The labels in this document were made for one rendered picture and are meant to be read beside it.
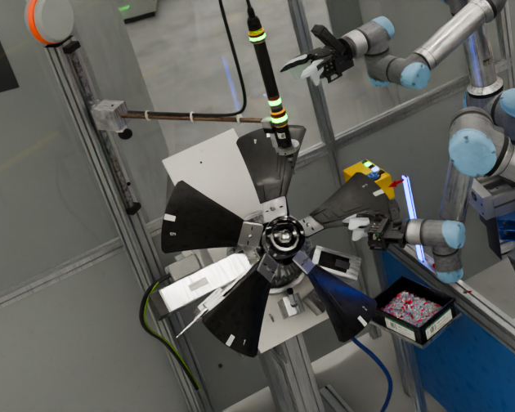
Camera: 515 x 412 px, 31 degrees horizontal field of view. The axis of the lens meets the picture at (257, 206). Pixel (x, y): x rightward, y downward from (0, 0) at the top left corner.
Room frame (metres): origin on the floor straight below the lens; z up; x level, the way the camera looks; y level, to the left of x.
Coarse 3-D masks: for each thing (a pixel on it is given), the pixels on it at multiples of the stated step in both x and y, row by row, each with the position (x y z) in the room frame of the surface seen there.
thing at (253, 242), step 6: (246, 222) 2.32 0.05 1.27; (252, 222) 2.32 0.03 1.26; (246, 228) 2.32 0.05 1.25; (258, 228) 2.32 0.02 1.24; (240, 234) 2.33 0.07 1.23; (246, 234) 2.33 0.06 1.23; (252, 234) 2.32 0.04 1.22; (258, 234) 2.32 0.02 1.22; (240, 240) 2.33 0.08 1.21; (246, 240) 2.33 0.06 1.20; (252, 240) 2.33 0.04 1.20; (258, 240) 2.32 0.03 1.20; (246, 246) 2.33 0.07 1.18; (252, 246) 2.33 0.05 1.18
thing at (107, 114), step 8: (96, 104) 2.76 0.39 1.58; (104, 104) 2.75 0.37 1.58; (112, 104) 2.73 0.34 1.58; (120, 104) 2.71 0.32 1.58; (96, 112) 2.71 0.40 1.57; (104, 112) 2.69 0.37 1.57; (112, 112) 2.67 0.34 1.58; (120, 112) 2.70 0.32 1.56; (96, 120) 2.72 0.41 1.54; (104, 120) 2.70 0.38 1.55; (112, 120) 2.68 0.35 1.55; (120, 120) 2.69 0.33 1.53; (128, 120) 2.71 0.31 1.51; (104, 128) 2.71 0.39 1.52; (112, 128) 2.69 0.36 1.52; (120, 128) 2.68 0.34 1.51
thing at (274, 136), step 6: (264, 120) 2.36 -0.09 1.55; (270, 120) 2.35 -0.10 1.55; (264, 126) 2.36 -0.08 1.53; (270, 126) 2.35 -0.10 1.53; (264, 132) 2.36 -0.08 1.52; (270, 132) 2.35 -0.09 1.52; (276, 132) 2.35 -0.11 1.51; (276, 138) 2.35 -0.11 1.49; (276, 144) 2.35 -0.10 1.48; (294, 144) 2.34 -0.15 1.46; (276, 150) 2.33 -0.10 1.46; (282, 150) 2.32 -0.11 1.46; (288, 150) 2.31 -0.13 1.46; (294, 150) 2.31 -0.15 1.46
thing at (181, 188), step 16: (176, 192) 2.37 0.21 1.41; (192, 192) 2.36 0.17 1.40; (176, 208) 2.35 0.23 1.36; (192, 208) 2.35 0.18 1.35; (208, 208) 2.34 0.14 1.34; (224, 208) 2.33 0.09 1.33; (176, 224) 2.34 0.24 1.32; (192, 224) 2.34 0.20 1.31; (208, 224) 2.33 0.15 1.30; (224, 224) 2.33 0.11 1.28; (240, 224) 2.32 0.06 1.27; (176, 240) 2.34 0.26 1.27; (192, 240) 2.34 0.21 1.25; (208, 240) 2.33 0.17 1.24; (224, 240) 2.33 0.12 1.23
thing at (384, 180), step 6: (360, 162) 2.81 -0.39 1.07; (348, 168) 2.79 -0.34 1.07; (354, 168) 2.78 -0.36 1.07; (360, 168) 2.76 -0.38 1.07; (366, 168) 2.75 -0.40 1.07; (378, 168) 2.73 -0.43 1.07; (348, 174) 2.75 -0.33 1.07; (366, 174) 2.71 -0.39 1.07; (378, 174) 2.69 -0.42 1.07; (384, 174) 2.68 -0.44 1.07; (378, 180) 2.66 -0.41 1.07; (384, 180) 2.66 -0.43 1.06; (390, 180) 2.67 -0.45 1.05; (384, 186) 2.66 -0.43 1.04; (390, 192) 2.66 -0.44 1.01; (390, 198) 2.66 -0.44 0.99
